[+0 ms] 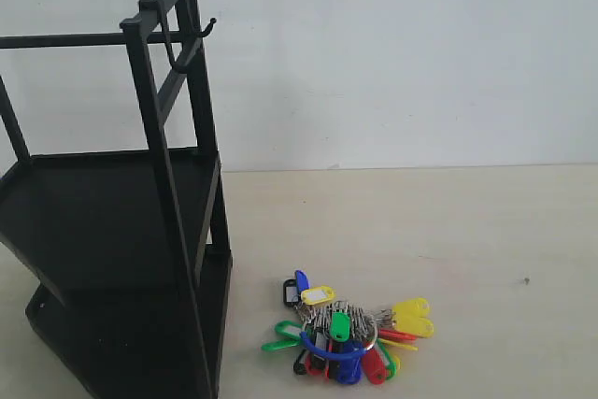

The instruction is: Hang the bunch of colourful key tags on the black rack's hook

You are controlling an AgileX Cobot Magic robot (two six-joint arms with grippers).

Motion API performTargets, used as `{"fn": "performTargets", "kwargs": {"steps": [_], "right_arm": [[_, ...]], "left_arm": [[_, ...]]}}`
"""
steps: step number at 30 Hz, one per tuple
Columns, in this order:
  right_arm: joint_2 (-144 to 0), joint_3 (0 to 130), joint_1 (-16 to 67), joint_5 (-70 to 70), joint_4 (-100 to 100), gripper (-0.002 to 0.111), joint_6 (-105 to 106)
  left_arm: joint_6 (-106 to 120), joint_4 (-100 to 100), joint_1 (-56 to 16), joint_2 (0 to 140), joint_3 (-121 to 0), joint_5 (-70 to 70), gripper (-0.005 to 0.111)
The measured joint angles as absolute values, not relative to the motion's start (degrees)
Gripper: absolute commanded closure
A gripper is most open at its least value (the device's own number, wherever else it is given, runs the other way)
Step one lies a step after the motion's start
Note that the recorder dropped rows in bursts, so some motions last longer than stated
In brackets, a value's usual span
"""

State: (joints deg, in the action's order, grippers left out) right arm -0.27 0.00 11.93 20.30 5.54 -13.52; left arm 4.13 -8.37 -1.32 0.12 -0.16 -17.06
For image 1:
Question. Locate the black metal shelf rack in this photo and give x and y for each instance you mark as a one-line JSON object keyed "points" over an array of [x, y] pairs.
{"points": [[130, 248]]}

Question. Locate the colourful key tag bunch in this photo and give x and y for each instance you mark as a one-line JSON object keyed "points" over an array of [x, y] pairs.
{"points": [[344, 342]]}

